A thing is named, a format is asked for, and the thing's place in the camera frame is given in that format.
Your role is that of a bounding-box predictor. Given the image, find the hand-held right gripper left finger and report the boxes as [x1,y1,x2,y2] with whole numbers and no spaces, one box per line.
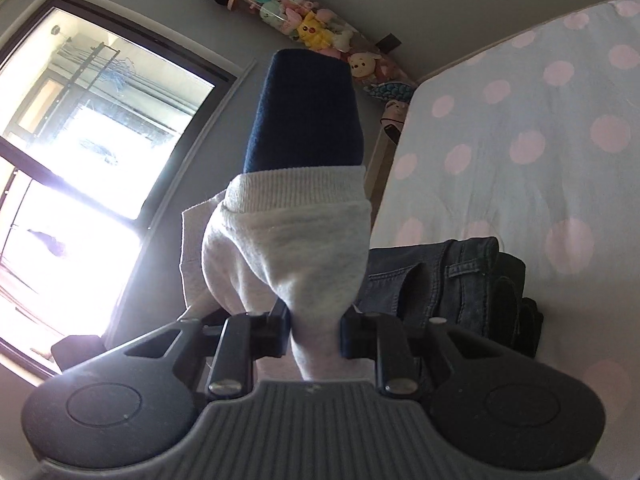
[97,300,292,402]

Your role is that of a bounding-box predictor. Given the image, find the stack of black folded clothes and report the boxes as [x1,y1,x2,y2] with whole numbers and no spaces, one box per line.
[492,252,546,361]

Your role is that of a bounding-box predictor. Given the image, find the wooden bed frame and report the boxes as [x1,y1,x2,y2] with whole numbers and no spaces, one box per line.
[362,122,403,201]

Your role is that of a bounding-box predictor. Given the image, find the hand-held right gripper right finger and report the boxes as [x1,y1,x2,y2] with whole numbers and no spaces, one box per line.
[339,306,506,402]

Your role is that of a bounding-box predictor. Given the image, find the dark framed window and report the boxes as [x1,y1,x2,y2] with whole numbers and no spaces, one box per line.
[0,0,239,382]

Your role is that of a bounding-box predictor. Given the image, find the clear tube of plush toys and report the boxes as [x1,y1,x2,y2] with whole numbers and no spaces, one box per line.
[187,0,421,126]

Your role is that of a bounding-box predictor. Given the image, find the pink polka dot bed sheet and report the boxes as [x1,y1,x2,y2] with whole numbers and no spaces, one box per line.
[369,0,640,413]

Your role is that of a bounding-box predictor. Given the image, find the dark grey jeans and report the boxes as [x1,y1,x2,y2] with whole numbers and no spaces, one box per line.
[352,236,501,343]

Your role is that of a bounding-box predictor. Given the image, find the light grey and navy sweatshirt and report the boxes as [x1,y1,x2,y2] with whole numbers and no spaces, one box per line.
[177,49,374,382]

